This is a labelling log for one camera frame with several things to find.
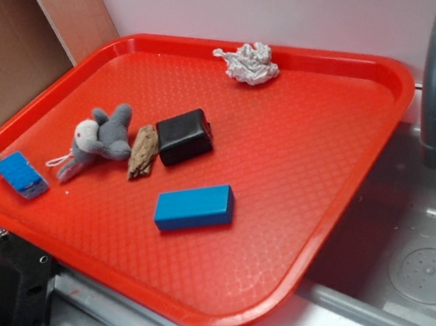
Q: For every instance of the black wrapped block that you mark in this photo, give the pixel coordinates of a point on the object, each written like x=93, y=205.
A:
x=183, y=137

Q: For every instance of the blue rectangular block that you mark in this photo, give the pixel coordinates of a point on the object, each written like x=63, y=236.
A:
x=205, y=206

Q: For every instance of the blue textured sponge block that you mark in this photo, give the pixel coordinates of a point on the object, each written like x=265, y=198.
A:
x=22, y=177

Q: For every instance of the red plastic tray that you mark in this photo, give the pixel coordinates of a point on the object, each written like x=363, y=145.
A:
x=294, y=151

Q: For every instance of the brown crumpled paper piece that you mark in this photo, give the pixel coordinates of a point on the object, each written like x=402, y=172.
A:
x=143, y=152

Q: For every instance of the white crumpled cloth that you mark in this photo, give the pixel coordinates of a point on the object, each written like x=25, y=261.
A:
x=250, y=63

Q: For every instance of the grey plush toy animal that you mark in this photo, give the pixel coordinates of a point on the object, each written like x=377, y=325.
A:
x=103, y=136

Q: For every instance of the grey plastic sink basin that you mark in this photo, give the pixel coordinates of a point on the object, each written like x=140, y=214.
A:
x=378, y=267

